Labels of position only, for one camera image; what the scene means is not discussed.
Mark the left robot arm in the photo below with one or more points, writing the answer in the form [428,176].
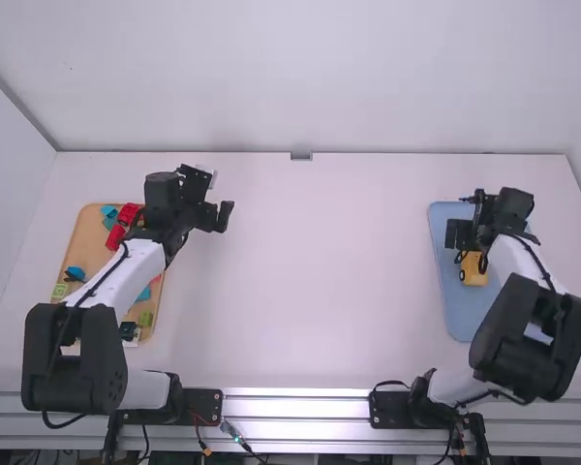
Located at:
[135,264]

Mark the green toy brick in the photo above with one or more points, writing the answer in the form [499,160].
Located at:
[59,291]
[146,319]

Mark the silver rails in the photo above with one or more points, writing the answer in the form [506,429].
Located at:
[295,416]

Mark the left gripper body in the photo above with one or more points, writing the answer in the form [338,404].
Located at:
[196,194]

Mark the teal toy brick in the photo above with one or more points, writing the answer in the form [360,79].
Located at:
[144,294]
[76,273]
[109,215]

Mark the black toy brick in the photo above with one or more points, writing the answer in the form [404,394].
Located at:
[128,330]

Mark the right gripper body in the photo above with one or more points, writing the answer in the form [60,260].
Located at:
[479,223]

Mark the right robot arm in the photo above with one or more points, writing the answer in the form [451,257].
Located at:
[518,257]

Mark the red toy brick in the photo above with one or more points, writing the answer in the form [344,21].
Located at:
[115,237]
[128,213]

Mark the blue mat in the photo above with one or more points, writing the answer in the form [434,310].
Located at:
[445,290]

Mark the tan tray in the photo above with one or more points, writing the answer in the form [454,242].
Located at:
[84,242]

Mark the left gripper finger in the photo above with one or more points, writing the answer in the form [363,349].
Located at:
[221,225]
[228,208]

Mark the yellow toy car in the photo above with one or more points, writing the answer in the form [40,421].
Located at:
[473,271]

